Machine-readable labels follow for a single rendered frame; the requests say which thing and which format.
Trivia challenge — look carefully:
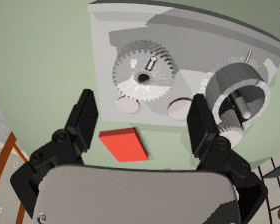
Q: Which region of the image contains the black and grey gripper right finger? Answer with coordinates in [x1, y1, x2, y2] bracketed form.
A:
[187, 93, 268, 224]

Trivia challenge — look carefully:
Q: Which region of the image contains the grey toothed gear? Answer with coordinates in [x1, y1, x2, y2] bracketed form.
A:
[112, 40, 175, 102]

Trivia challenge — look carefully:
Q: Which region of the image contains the red flat block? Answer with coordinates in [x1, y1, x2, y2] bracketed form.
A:
[99, 127, 148, 162]

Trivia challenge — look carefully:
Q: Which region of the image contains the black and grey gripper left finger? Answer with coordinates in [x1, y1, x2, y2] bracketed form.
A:
[10, 89, 99, 219]

